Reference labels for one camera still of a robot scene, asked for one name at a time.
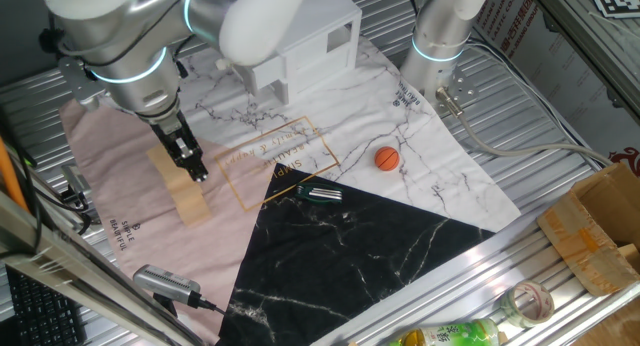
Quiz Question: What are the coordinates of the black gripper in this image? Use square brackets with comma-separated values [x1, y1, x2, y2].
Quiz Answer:
[148, 114, 210, 184]

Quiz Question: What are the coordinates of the small gray clamped device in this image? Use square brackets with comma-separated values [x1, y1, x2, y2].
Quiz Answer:
[60, 164, 95, 210]

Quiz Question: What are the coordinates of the green holder with silver bits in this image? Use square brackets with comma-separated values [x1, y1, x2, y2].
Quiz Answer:
[294, 183, 345, 204]

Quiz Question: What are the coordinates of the orange pole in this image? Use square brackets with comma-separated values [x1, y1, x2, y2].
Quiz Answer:
[0, 135, 30, 212]

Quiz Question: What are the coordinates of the marble pink black cloth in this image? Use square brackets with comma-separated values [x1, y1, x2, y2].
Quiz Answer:
[58, 33, 522, 346]

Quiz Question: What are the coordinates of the white plastic drawer cabinet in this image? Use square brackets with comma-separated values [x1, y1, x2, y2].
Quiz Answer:
[242, 0, 363, 106]

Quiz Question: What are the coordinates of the small orange basketball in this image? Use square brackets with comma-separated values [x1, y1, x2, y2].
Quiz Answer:
[374, 145, 401, 173]

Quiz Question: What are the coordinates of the black keyboard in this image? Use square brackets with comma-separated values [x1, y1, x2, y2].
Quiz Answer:
[4, 265, 89, 346]

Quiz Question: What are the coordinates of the green tea bottle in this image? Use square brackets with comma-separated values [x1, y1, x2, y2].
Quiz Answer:
[387, 318, 501, 346]

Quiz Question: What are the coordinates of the clear tape roll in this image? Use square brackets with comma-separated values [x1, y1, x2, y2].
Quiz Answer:
[499, 279, 556, 330]

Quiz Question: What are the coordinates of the white sheet with red print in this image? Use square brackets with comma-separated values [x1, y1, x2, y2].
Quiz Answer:
[472, 0, 640, 165]

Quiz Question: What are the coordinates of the brown cardboard box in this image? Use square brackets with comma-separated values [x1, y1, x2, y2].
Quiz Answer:
[535, 161, 640, 297]

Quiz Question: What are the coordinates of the black white marker board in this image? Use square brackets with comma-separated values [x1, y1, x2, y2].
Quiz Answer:
[587, 0, 640, 20]

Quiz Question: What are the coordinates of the silver depth camera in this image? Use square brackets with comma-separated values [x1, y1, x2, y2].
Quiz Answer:
[132, 264, 202, 307]

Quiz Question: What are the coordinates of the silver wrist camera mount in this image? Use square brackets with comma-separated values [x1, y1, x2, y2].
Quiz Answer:
[56, 55, 107, 112]

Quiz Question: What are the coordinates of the aluminium frame post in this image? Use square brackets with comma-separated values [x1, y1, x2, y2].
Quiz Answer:
[0, 190, 206, 346]

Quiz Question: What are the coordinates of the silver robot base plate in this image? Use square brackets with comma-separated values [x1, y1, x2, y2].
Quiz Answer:
[424, 68, 480, 112]

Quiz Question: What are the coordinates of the gray robot cable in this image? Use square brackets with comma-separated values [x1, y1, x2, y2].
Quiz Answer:
[434, 85, 614, 168]

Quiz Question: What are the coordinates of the white cable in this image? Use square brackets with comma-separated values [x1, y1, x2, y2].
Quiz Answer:
[467, 39, 604, 163]

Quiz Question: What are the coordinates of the aluminium frame beam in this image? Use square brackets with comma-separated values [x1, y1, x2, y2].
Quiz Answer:
[524, 0, 640, 120]

